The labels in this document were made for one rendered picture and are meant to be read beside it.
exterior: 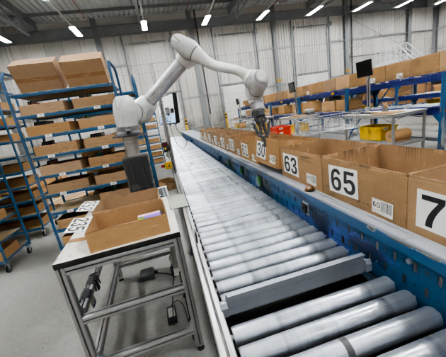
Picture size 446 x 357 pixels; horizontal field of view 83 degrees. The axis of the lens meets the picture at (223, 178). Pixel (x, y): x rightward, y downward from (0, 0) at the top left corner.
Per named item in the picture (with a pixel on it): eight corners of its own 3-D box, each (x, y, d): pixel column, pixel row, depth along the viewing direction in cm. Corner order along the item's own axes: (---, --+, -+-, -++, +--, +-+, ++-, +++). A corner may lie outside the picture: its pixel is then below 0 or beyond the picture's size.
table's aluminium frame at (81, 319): (119, 279, 226) (96, 204, 208) (183, 260, 240) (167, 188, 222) (98, 389, 132) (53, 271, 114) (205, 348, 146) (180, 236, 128)
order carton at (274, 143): (253, 159, 184) (254, 136, 180) (290, 158, 190) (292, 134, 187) (277, 169, 146) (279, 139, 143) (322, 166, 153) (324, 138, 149)
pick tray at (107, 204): (105, 212, 175) (100, 199, 172) (161, 200, 182) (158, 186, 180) (95, 229, 148) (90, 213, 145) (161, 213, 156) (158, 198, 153)
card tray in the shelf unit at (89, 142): (85, 149, 264) (82, 139, 262) (92, 146, 293) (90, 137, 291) (124, 142, 272) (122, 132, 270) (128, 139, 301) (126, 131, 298)
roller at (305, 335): (237, 377, 59) (231, 353, 63) (417, 309, 69) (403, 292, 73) (237, 372, 56) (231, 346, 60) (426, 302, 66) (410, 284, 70)
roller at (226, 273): (209, 281, 93) (206, 270, 92) (332, 245, 103) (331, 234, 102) (211, 290, 89) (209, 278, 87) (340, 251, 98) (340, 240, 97)
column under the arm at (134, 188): (126, 205, 183) (115, 161, 174) (129, 195, 207) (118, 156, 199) (162, 197, 189) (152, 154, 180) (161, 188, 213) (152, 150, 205)
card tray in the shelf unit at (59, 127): (27, 137, 250) (24, 127, 247) (42, 135, 279) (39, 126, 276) (71, 130, 256) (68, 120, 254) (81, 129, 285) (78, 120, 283)
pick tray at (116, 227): (98, 230, 145) (93, 214, 142) (165, 213, 155) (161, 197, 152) (89, 253, 118) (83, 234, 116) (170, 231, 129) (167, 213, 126)
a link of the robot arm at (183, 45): (197, 41, 158) (202, 47, 171) (173, 25, 159) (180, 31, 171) (186, 61, 162) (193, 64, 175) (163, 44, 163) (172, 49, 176)
